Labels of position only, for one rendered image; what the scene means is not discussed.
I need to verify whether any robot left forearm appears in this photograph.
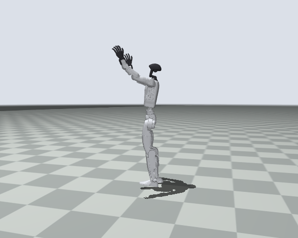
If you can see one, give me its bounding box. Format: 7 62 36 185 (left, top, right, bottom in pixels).
121 59 139 77

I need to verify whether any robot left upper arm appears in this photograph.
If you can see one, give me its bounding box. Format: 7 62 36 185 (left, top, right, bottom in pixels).
131 75 156 87

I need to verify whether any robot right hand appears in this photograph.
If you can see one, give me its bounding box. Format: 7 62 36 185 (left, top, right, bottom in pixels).
124 54 133 69

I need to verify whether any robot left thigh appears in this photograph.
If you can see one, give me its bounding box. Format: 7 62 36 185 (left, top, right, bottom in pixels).
142 118 156 155

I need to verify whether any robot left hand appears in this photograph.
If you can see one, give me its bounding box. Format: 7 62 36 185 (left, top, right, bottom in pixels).
112 46 125 65

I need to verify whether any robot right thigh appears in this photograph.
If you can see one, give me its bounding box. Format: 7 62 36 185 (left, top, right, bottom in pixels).
150 126 158 155

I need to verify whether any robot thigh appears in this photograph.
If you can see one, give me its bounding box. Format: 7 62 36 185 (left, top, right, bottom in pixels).
142 118 156 155
150 126 158 155

